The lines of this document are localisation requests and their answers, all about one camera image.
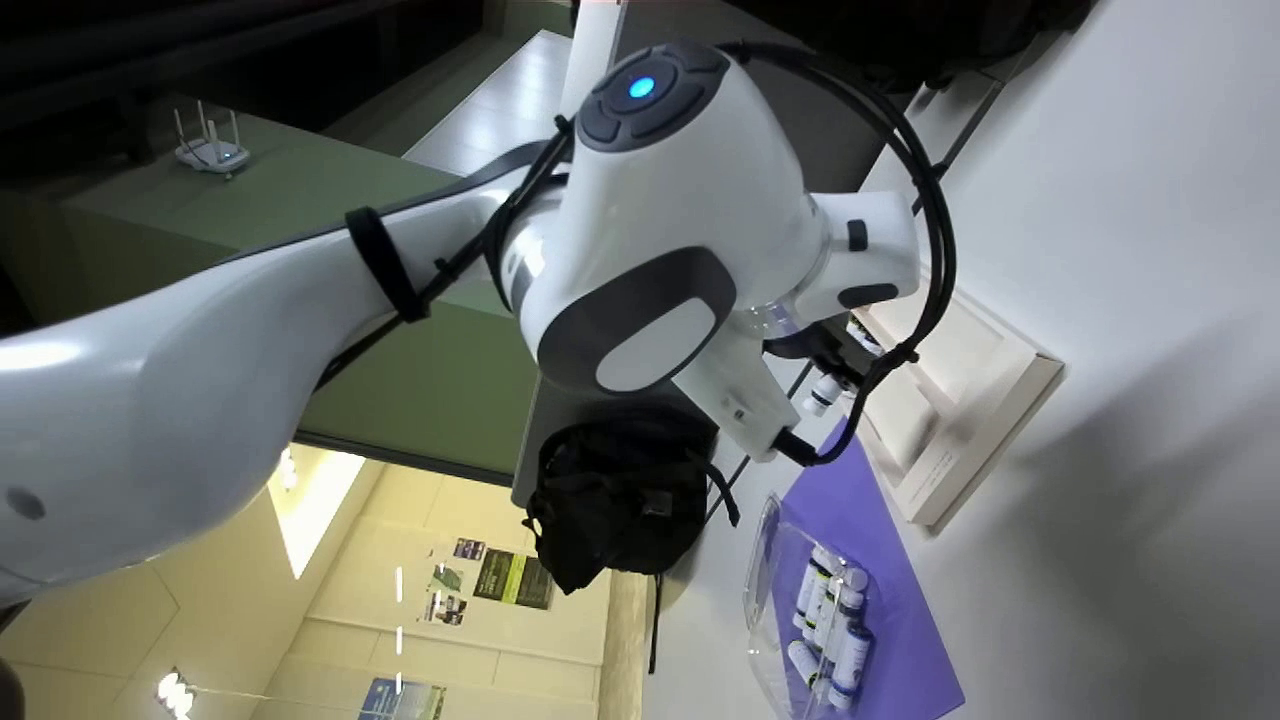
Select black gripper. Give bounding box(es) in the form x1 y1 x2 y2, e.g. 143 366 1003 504
762 303 895 432

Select purple mat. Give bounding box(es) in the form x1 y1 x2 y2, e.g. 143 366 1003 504
762 429 967 720

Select small white objects cluster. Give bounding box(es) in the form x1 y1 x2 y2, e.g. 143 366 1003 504
740 498 888 720

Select black duffel bag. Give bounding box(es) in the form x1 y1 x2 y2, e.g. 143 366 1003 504
522 408 743 600

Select green pillar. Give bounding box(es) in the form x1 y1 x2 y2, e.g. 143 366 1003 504
56 110 554 479

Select white router with antennas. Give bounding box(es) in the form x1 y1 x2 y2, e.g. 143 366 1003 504
163 96 257 181

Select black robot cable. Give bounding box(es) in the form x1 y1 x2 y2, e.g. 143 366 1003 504
316 37 966 471

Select wall posters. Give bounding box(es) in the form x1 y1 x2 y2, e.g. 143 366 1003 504
420 532 560 632

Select black cable strap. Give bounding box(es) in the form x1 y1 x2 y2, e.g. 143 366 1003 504
341 205 437 329

